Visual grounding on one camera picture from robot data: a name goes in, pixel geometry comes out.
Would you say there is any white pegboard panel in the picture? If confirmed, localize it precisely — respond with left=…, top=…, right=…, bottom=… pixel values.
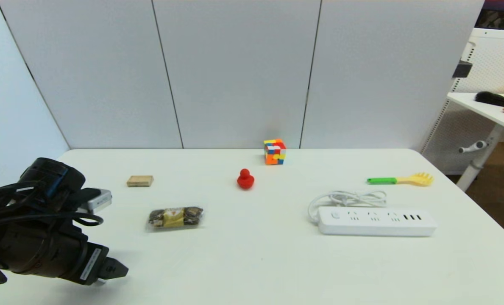
left=421, top=28, right=504, bottom=175

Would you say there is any black box on pegboard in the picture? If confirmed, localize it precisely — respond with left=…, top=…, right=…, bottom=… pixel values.
left=452, top=61, right=472, bottom=79

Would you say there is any white power strip cable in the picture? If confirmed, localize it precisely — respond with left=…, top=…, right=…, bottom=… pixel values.
left=307, top=190, right=387, bottom=224

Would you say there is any grey table crank handle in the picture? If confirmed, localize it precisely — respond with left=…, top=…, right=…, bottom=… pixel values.
left=459, top=141, right=487, bottom=154

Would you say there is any red rubber duck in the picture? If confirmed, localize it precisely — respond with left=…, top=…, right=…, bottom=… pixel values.
left=237, top=169, right=255, bottom=190

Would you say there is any green-handled yellow toy fork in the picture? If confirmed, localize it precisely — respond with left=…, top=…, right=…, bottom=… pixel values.
left=366, top=172, right=434, bottom=187

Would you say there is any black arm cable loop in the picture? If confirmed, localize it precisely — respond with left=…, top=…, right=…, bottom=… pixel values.
left=0, top=181, right=104, bottom=231

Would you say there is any white power strip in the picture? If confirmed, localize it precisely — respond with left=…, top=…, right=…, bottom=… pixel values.
left=317, top=206, right=437, bottom=237

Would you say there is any white side table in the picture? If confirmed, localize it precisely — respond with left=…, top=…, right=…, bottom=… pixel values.
left=446, top=92, right=504, bottom=192

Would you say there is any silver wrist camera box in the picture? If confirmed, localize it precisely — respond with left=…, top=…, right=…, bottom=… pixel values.
left=79, top=189, right=113, bottom=214

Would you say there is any clear-wrapped chocolate pack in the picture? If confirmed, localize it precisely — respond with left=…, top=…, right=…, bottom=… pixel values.
left=146, top=206, right=205, bottom=232

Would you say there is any small tan wooden block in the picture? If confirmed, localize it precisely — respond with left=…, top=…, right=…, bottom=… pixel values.
left=127, top=175, right=155, bottom=188

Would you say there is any multicoloured puzzle cube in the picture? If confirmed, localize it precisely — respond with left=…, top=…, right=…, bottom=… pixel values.
left=264, top=139, right=287, bottom=166

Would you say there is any black fuzzy object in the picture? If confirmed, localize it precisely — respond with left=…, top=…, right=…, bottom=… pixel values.
left=474, top=91, right=504, bottom=107

